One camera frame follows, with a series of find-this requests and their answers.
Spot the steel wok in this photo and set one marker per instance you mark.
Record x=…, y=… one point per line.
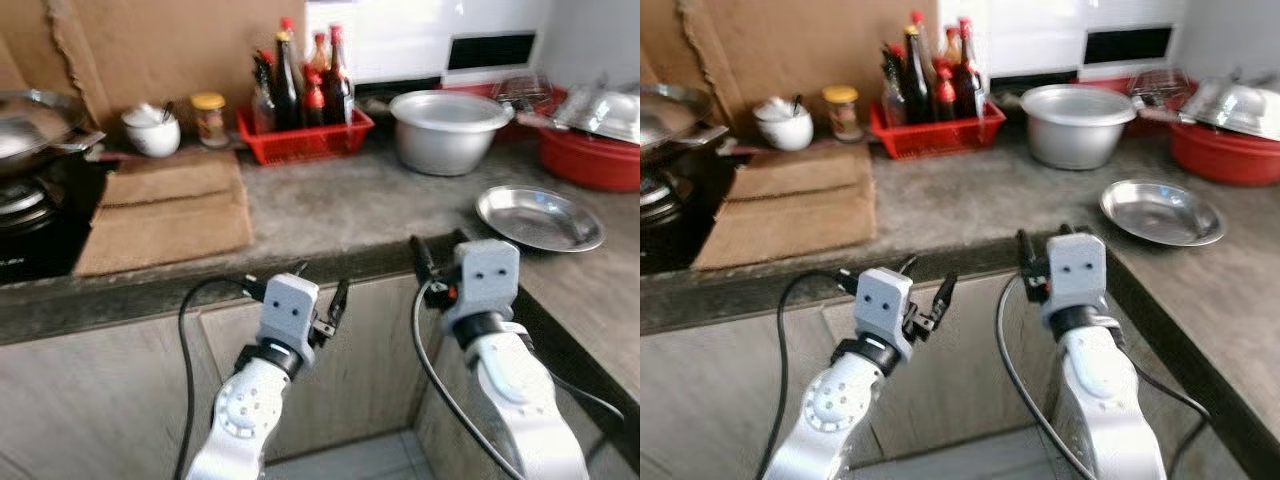
x=35, y=125
x=665, y=115

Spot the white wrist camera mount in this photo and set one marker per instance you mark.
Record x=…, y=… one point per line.
x=485, y=280
x=1075, y=270
x=288, y=310
x=882, y=305

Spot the red plastic basin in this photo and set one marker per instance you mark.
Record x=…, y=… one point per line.
x=590, y=165
x=1225, y=160

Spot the stainless steel plate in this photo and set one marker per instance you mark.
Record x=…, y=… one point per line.
x=1165, y=215
x=540, y=220

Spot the red plastic bottle basket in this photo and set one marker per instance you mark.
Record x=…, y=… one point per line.
x=300, y=145
x=935, y=140

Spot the glass jar yellow lid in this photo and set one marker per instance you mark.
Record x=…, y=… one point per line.
x=210, y=125
x=842, y=120

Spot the dark sauce bottle red cap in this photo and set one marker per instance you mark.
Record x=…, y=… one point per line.
x=919, y=80
x=340, y=90
x=972, y=85
x=289, y=85

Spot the small red label bottle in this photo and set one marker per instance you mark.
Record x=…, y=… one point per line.
x=946, y=95
x=314, y=100

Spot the large aluminium pot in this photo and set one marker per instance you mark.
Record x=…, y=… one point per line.
x=445, y=145
x=1075, y=140

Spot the upturned steel bowl lid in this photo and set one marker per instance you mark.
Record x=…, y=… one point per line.
x=1240, y=108
x=605, y=112

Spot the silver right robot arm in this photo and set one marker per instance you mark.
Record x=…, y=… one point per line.
x=1105, y=400
x=520, y=400

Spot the red plastic utensil basket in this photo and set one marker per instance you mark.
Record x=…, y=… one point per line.
x=475, y=88
x=1105, y=83

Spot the amber bottle red cap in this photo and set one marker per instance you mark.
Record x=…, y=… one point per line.
x=319, y=55
x=950, y=48

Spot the brown cardboard sheet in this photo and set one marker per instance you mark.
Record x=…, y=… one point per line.
x=790, y=45
x=150, y=50

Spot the white ceramic condiment pot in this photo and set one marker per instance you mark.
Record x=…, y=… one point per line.
x=152, y=138
x=785, y=132

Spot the dark round pan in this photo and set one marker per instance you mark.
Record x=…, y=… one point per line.
x=1010, y=95
x=378, y=100

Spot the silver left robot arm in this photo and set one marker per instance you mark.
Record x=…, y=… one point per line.
x=830, y=410
x=240, y=410

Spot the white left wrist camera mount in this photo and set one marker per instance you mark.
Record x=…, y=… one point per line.
x=288, y=310
x=882, y=305

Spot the brown woven bamboo mat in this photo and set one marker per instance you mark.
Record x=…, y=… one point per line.
x=790, y=220
x=165, y=225

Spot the grey wood-grain base cabinet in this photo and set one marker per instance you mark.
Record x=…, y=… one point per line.
x=90, y=400
x=720, y=400

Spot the clear bottle black spout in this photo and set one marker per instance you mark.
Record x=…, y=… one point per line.
x=265, y=100
x=893, y=95

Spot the black gas stove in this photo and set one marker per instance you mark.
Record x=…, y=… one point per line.
x=50, y=245
x=680, y=240

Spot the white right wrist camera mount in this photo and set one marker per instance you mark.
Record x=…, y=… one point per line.
x=485, y=280
x=1075, y=270

